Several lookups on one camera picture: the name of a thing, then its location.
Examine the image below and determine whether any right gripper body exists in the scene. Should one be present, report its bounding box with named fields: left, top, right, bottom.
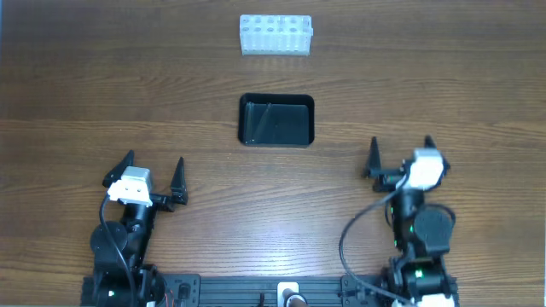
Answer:
left=363, top=158, right=415, bottom=193

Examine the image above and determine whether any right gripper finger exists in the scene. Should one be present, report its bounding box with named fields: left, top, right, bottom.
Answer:
left=365, top=136, right=383, bottom=171
left=423, top=135, right=451, bottom=179

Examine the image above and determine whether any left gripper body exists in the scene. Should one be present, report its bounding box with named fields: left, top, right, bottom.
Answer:
left=148, top=193, right=177, bottom=213

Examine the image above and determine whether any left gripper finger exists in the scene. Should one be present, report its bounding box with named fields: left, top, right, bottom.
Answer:
left=170, top=156, right=189, bottom=206
left=102, top=149, right=136, bottom=188

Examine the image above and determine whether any clear test tube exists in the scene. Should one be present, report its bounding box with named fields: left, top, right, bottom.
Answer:
left=253, top=102, right=273, bottom=143
left=244, top=101, right=256, bottom=144

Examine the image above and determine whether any black tray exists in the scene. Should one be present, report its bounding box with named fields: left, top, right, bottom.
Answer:
left=237, top=92, right=316, bottom=148

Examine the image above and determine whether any white test tube rack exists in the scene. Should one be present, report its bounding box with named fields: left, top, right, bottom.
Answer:
left=238, top=14, right=315, bottom=57

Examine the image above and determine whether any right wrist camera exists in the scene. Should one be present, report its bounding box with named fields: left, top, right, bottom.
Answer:
left=407, top=148, right=444, bottom=191

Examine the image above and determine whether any black cable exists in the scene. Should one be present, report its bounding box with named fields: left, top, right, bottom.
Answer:
left=98, top=194, right=138, bottom=307
left=339, top=174, right=410, bottom=306

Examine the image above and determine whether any mounting rail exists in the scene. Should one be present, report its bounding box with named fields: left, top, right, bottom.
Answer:
left=80, top=274, right=460, bottom=307

